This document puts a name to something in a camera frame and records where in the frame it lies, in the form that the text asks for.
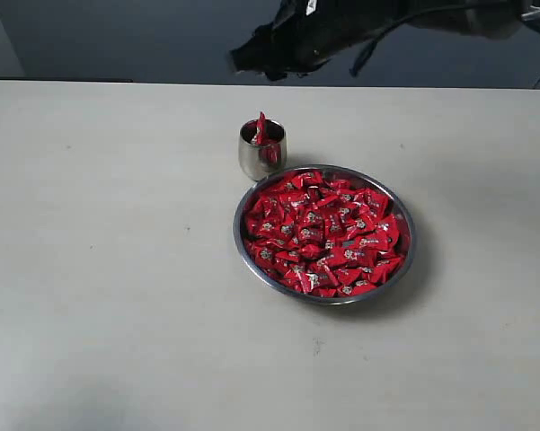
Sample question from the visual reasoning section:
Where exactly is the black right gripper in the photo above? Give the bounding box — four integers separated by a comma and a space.
227, 1, 386, 81

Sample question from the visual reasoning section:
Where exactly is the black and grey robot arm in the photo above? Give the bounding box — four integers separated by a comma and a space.
228, 1, 540, 82

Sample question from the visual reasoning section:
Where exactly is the top red candy in cup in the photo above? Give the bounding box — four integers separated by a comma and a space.
255, 111, 268, 135

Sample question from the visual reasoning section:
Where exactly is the stainless steel cup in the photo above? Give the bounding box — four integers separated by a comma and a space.
238, 119, 288, 181

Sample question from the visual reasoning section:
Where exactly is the round stainless steel plate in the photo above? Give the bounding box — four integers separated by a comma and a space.
232, 163, 418, 306

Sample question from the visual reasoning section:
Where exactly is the red wrapped candy pile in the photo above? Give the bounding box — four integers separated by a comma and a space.
243, 169, 410, 298

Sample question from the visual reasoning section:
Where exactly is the black cable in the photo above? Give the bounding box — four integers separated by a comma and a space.
348, 0, 540, 78

